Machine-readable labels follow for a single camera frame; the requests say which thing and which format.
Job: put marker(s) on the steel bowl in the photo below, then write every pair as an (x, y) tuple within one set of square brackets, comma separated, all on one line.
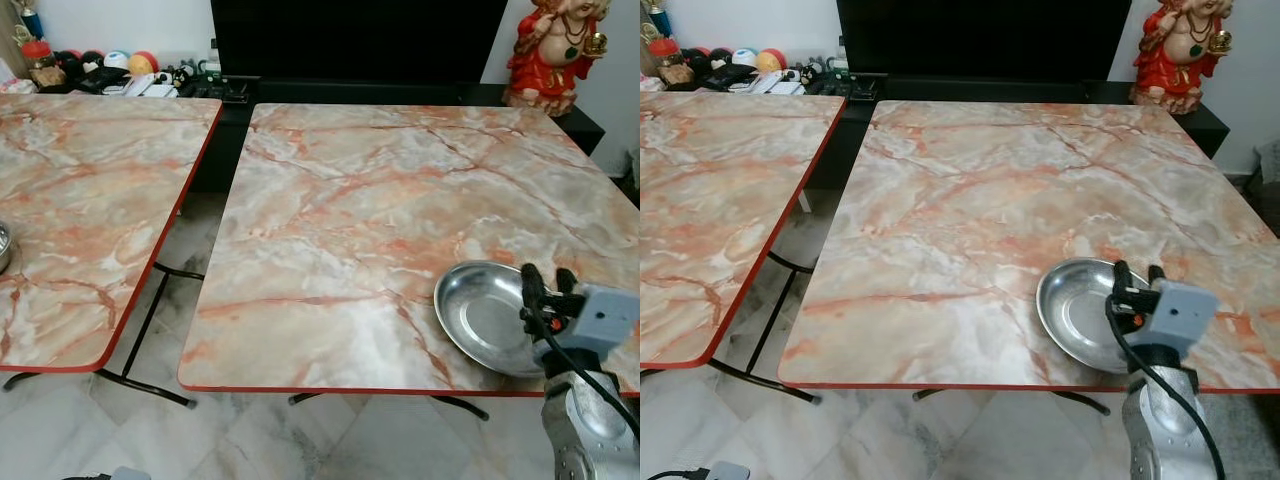
[(480, 315), (4, 248), (1075, 310)]

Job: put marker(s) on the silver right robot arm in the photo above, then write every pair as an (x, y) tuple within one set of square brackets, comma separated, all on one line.
[(1160, 430), (585, 430)]

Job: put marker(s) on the marble folding table red edge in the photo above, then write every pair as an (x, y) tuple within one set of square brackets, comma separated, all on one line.
[(720, 210), (360, 230), (980, 220), (90, 210)]

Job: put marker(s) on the red gold deity statue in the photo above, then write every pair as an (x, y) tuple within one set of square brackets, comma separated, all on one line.
[(548, 60), (1178, 58)]

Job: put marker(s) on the red lidded jar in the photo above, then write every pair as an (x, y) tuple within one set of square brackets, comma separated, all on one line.
[(40, 62), (668, 60)]

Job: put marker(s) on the black flat television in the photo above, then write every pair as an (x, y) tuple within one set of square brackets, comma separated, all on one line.
[(985, 38), (360, 40)]

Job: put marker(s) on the white blue ball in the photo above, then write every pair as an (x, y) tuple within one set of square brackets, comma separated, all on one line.
[(116, 60), (743, 57)]

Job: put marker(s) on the orange ball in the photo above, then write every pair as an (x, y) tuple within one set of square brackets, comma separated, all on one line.
[(770, 60), (143, 62)]

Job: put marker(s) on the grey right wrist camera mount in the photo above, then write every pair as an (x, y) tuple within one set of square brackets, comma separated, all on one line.
[(608, 320), (1185, 312)]

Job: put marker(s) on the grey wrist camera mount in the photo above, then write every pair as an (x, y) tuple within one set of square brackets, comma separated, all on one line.
[(130, 474), (1185, 312), (608, 320), (728, 471)]

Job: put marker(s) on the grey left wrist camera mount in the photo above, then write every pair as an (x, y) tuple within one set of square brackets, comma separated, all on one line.
[(728, 471), (130, 474)]

